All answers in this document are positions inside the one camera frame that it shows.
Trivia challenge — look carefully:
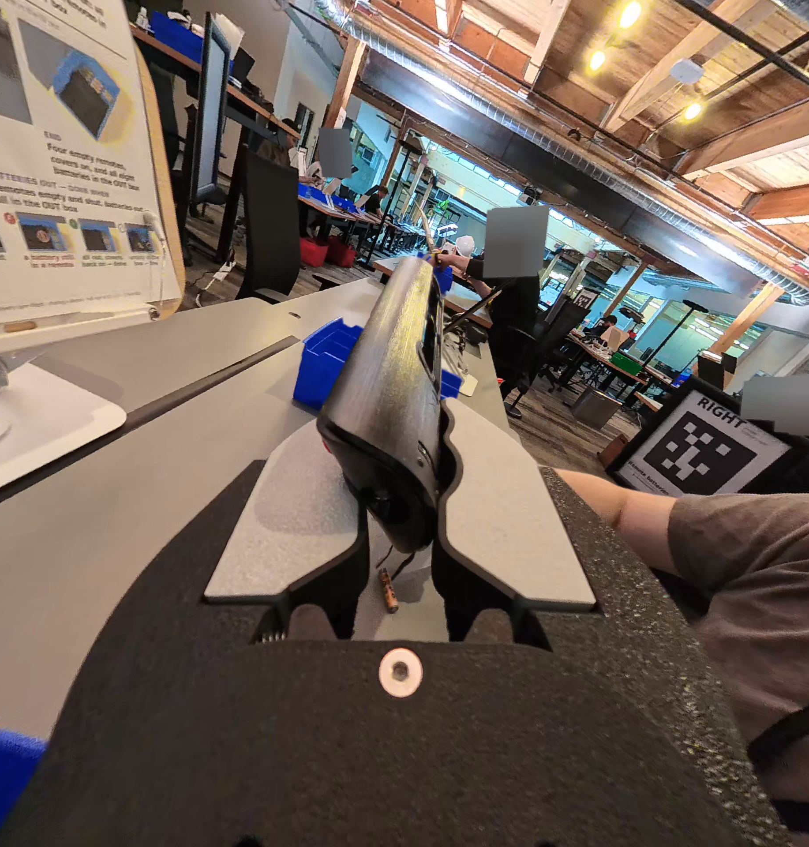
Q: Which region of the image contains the black framed marker sign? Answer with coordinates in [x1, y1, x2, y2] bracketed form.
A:
[606, 377, 809, 497]

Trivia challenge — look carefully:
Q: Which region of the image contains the blue plastic bin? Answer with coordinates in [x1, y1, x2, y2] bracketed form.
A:
[150, 10, 203, 64]
[0, 723, 48, 847]
[418, 251, 455, 292]
[292, 318, 461, 411]

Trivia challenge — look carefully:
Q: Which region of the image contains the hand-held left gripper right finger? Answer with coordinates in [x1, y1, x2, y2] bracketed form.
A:
[433, 399, 599, 611]

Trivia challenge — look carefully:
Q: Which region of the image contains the black remote control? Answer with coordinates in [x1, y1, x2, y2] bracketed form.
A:
[316, 257, 445, 553]

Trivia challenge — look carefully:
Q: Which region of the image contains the wooden top desk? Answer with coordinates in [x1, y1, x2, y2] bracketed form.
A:
[130, 25, 300, 143]

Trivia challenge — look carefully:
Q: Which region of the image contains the instruction poster board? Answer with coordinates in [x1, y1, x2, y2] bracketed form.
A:
[0, 0, 186, 345]

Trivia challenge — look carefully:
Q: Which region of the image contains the black framed whiteboard easel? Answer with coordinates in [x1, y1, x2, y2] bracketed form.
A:
[183, 12, 233, 219]

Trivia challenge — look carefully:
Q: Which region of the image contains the person's right forearm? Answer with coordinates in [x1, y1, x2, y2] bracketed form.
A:
[553, 466, 683, 577]

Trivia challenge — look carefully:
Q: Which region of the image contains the grey waste bin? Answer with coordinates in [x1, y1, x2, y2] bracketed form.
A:
[572, 387, 622, 430]

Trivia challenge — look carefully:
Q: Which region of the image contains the black office chair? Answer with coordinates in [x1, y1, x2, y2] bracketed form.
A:
[236, 146, 301, 304]

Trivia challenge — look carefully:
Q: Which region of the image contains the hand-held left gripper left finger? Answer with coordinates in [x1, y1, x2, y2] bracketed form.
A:
[204, 423, 369, 603]

